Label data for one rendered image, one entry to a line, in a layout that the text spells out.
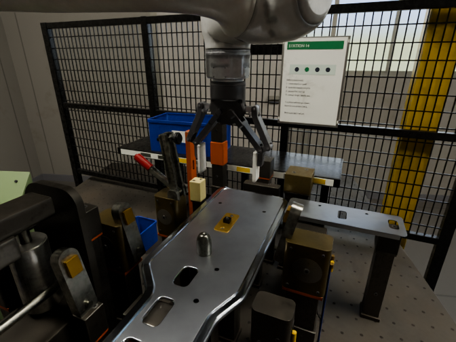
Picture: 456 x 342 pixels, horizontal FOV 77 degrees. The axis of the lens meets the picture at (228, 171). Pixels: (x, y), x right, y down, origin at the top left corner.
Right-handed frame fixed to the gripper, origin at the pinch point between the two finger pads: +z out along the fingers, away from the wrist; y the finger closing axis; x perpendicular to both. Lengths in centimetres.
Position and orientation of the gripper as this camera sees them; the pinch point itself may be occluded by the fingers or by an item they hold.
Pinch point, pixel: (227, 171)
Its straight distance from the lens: 66.5
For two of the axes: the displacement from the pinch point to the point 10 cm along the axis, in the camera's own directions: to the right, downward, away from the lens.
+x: 3.9, -3.4, 8.6
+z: 0.0, 9.3, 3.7
